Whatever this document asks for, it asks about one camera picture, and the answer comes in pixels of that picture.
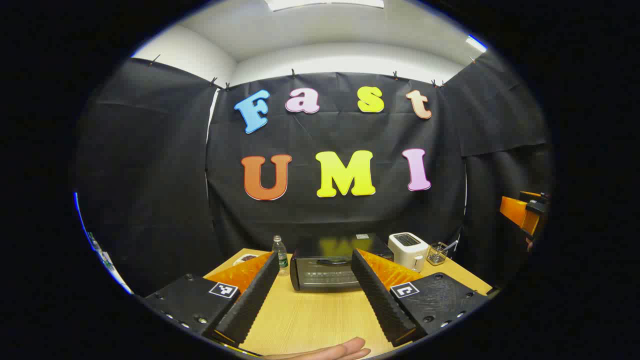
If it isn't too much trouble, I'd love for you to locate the wire utensil basket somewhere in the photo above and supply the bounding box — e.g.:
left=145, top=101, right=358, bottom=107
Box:
left=426, top=242, right=451, bottom=266

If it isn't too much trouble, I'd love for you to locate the clear plastic water bottle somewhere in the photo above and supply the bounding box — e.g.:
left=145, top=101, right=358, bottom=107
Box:
left=272, top=235, right=290, bottom=277

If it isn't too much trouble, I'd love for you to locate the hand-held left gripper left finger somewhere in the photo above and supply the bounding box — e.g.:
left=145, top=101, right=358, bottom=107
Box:
left=144, top=250, right=281, bottom=347

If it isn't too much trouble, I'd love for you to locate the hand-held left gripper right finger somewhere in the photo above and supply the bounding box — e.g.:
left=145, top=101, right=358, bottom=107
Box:
left=350, top=248, right=490, bottom=348

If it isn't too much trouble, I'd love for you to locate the white toaster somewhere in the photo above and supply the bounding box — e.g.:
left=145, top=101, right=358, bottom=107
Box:
left=388, top=232, right=431, bottom=273

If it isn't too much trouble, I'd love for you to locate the black backdrop cloth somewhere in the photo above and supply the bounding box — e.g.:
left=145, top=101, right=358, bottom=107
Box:
left=75, top=50, right=553, bottom=296

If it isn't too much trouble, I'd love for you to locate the black electric oven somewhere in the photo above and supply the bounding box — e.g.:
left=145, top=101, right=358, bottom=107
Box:
left=290, top=233, right=396, bottom=293

